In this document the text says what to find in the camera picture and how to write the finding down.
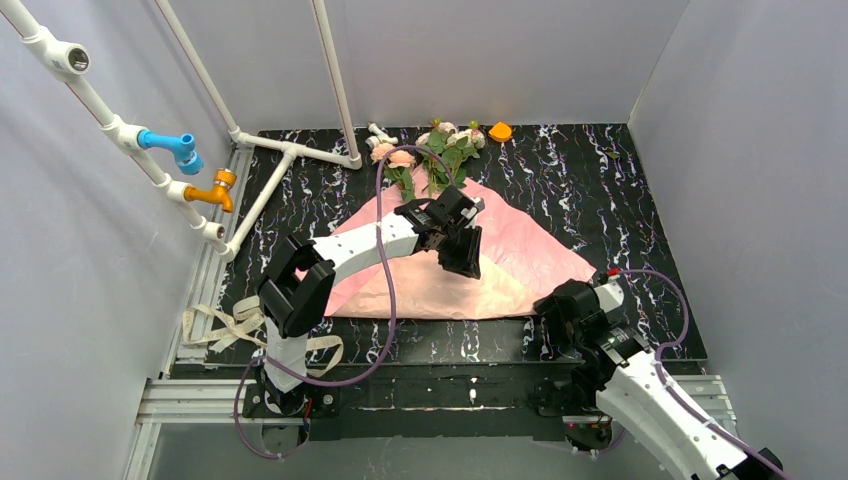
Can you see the fake pink rose stem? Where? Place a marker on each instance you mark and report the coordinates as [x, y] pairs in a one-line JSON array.
[[398, 168]]

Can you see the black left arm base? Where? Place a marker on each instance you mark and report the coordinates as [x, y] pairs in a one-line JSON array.
[[263, 401]]

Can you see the aluminium rail frame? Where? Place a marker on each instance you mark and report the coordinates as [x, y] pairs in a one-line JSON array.
[[438, 390]]

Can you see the blue plastic tap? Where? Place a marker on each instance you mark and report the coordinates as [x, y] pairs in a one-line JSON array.
[[182, 148]]

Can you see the white PVC pipe frame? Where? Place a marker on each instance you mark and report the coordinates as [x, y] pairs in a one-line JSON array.
[[71, 202]]

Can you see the small white pipe fitting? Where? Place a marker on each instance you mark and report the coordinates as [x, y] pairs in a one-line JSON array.
[[378, 137]]

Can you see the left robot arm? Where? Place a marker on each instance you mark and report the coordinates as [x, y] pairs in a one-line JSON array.
[[295, 288]]

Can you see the small orange object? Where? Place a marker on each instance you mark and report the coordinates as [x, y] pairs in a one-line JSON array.
[[500, 132]]

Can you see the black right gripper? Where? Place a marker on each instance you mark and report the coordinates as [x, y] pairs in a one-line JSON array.
[[553, 312]]

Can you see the beige printed ribbon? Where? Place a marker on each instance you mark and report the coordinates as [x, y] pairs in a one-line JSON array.
[[246, 318]]

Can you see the brass orange tap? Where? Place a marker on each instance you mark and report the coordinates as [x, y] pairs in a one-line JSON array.
[[219, 194]]

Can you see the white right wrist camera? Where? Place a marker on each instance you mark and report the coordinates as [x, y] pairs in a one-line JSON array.
[[610, 295]]

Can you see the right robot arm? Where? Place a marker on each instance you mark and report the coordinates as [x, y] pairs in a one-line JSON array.
[[622, 377]]

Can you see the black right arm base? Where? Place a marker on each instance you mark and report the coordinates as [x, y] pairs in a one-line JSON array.
[[588, 430]]

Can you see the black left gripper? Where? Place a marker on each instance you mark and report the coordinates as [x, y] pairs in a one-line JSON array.
[[454, 237]]

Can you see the fake white rose stem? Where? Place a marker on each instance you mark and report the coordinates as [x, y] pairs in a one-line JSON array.
[[442, 168]]

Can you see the fake cream rose stem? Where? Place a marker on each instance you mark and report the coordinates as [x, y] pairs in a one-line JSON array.
[[460, 146]]

